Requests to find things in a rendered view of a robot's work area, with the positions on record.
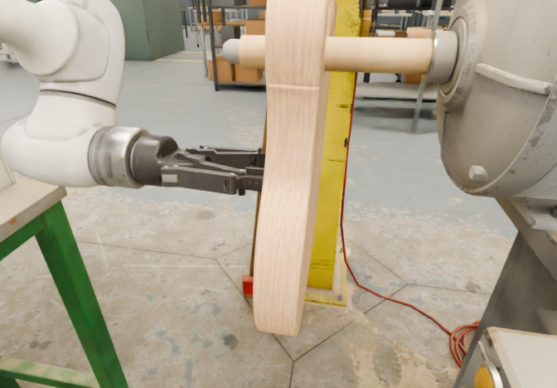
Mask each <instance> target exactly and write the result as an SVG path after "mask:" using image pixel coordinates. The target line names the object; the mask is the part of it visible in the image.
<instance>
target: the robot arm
mask: <svg viewBox="0 0 557 388"><path fill-rule="evenodd" d="M0 42H1V43H4V44H6V45H8V46H10V47H11V48H12V49H14V51H15V55H16V58H17V60H18V62H19V63H20V65H21V66H22V67H23V68H24V69H25V70H27V71H29V72H31V73H32V75H33V76H34V78H35V79H36V80H39V81H40V93H39V96H38V100H37V102H36V106H35V108H34V110H33V111H32V113H31V115H30V116H29V117H26V118H24V119H22V120H20V121H18V122H16V123H15V124H14V125H13V126H12V127H10V128H9V129H8V130H7V131H6V132H5V134H4V135H3V136H2V142H1V150H2V156H3V158H4V160H5V162H6V163H7V165H8V166H9V167H10V168H11V169H12V170H14V171H15V172H17V173H19V174H21V175H23V176H25V177H29V178H31V179H34V180H37V181H40V182H46V183H50V184H53V185H58V186H63V187H79V188H86V187H96V186H107V187H125V188H132V189H139V188H141V187H144V186H145V185H147V186H155V187H183V188H188V189H194V190H200V191H205V192H215V193H221V194H227V195H235V194H236V193H237V190H239V196H244V195H245V190H250V191H257V192H261V191H262V188H263V181H264V165H265V155H266V153H262V148H259V147H258V148H229V147H216V146H210V145H205V144H202V145H200V148H196V147H188V148H186V149H183V150H182V149H180V148H179V147H178V145H177V142H176V140H175V139H174V138H173V137H171V136H168V135H159V134H150V133H149V132H148V131H147V130H145V129H138V128H128V127H119V126H117V124H116V105H117V101H118V97H119V93H120V90H121V85H122V81H123V75H124V58H125V38H124V27H123V23H122V20H121V17H120V15H119V12H118V10H117V8H116V7H115V6H114V5H113V4H112V3H111V2H110V0H44V1H41V2H38V3H33V2H28V1H27V0H0ZM243 169H246V171H245V170H243Z"/></svg>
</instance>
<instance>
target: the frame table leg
mask: <svg viewBox="0 0 557 388"><path fill-rule="evenodd" d="M43 214H44V217H45V220H46V223H47V225H48V227H47V228H44V229H42V230H41V231H39V232H38V233H37V234H35V235H34V236H35V238H36V242H37V244H38V245H39V248H40V250H41V252H42V255H43V257H44V259H45V262H46V264H47V267H48V269H49V270H50V273H51V276H52V278H53V280H54V282H55V285H56V287H57V289H58V292H59V294H60V296H61V299H62V301H63V304H64V305H65V309H66V311H67V312H68V315H69V317H70V320H71V322H72V324H73V326H74V329H75V331H76V334H77V336H78V338H79V340H80V343H81V346H82V347H83V349H84V352H85V355H86V356H87V359H88V361H89V363H90V366H91V368H92V371H93V373H94V376H95V378H96V380H97V382H98V384H99V387H100V388H129V387H128V383H127V381H126V378H125V376H124V372H123V369H122V367H121V364H120V362H119V358H118V356H117V353H116V351H115V348H114V344H113V342H112V339H111V336H110V334H109V330H108V328H107V325H106V323H105V320H104V316H103V314H102V312H101V309H100V306H99V303H98V300H97V298H96V295H95V293H94V289H93V286H92V284H91V282H90V277H89V275H88V273H87V270H86V267H85V264H84V261H83V259H82V256H81V254H80V250H79V247H78V245H77V243H76V240H75V237H74V234H73V231H72V229H71V227H70V222H69V220H68V218H67V215H66V213H65V208H64V207H63V204H62V201H61V200H59V201H58V202H57V203H56V204H54V205H53V206H51V207H50V208H48V209H47V210H46V211H44V212H43Z"/></svg>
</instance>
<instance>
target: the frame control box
mask: <svg viewBox="0 0 557 388"><path fill-rule="evenodd" d="M480 361H491V362H492V364H493V365H494V366H495V367H496V369H497V371H498V373H499V376H500V378H501V383H502V388H557V336H553V335H547V334H541V333H535V332H524V331H518V330H512V329H506V328H500V327H488V328H487V329H485V330H484V331H483V334H482V336H481V339H480V341H479V342H477V345H476V347H475V349H474V352H473V354H472V357H471V359H470V361H469V363H468V365H467V368H466V370H465V372H464V374H463V378H462V379H461V382H460V384H459V386H458V388H474V387H473V380H474V376H475V370H476V367H477V364H478V363H479V362H480Z"/></svg>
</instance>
